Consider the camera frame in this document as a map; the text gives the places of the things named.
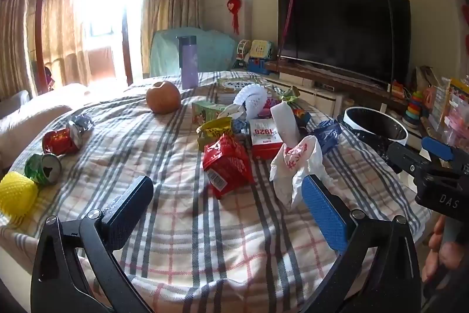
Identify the white plastic bag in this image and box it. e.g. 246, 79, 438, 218
269, 135, 334, 211

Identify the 1928 milk carton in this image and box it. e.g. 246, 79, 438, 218
250, 118, 283, 160

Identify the red snack bag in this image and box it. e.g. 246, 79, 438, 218
203, 133, 254, 199

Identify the white foam fruit net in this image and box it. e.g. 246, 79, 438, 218
233, 83, 268, 120

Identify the green drink carton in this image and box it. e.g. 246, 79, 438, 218
191, 100, 227, 126

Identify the white black trash bin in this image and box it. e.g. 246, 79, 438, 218
339, 106, 409, 155

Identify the person's right hand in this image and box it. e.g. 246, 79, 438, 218
421, 215, 467, 282

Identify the yellow foam fruit net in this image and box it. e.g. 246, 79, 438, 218
0, 172, 39, 221

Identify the blue crumpled bag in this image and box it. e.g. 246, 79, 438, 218
312, 119, 342, 155

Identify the green crushed can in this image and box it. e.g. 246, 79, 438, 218
25, 153, 62, 186

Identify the black television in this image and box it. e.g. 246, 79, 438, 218
277, 0, 411, 85

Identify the red crushed can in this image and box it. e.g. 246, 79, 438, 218
42, 123, 83, 156

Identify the white tv cabinet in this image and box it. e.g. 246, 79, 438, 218
266, 73, 348, 118

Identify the plaid blanket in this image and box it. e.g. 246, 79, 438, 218
0, 70, 432, 313

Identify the toy telephone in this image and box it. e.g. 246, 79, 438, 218
250, 40, 273, 60

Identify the yellow snack bag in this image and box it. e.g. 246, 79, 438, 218
196, 117, 234, 152

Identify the apple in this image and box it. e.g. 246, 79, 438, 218
145, 80, 181, 114

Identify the children's book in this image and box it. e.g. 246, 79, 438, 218
215, 78, 261, 94

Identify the teal covered chair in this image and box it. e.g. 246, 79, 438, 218
149, 27, 237, 77

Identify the purple water bottle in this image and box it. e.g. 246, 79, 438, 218
177, 36, 199, 90

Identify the rainbow stacking ring toy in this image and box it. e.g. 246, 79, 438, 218
402, 91, 424, 129

